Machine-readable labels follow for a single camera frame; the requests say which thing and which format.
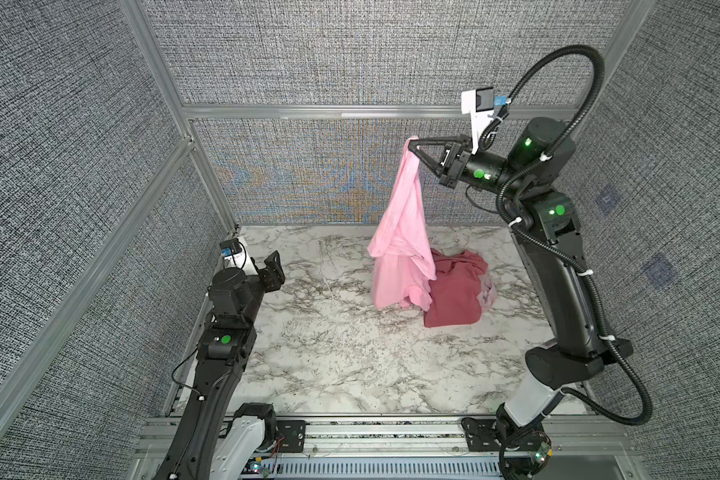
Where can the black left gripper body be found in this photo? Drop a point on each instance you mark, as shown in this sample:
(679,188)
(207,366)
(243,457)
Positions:
(270,280)

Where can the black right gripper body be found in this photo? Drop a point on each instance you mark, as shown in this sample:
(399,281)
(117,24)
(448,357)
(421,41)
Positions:
(456,173)

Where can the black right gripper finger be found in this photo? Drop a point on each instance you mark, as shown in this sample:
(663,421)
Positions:
(430,162)
(460,141)

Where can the bright pink cloth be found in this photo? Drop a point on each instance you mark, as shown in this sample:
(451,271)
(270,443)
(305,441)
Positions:
(403,261)

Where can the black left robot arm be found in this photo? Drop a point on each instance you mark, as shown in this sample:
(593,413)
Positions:
(223,352)

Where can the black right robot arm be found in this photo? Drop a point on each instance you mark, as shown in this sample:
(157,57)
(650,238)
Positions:
(546,231)

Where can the dark rose cloth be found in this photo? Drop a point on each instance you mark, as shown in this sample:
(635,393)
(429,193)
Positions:
(456,289)

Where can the pale mauve cloth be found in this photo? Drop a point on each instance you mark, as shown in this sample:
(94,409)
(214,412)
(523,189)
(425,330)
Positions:
(488,293)

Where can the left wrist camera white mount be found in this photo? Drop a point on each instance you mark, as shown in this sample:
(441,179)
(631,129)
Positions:
(235,254)

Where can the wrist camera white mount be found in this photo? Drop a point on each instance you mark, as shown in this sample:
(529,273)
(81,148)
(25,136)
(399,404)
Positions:
(235,254)
(486,111)

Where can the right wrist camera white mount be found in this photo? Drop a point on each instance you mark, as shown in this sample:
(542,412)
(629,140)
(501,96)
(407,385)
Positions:
(486,111)

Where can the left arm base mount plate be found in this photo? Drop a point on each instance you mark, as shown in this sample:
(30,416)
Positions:
(291,435)

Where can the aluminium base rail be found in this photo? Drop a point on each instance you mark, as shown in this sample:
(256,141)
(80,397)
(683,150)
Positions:
(400,447)

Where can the aluminium enclosure frame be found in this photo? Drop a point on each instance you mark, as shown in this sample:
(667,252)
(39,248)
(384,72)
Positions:
(95,131)

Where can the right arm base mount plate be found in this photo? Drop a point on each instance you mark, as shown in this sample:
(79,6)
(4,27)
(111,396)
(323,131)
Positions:
(481,434)

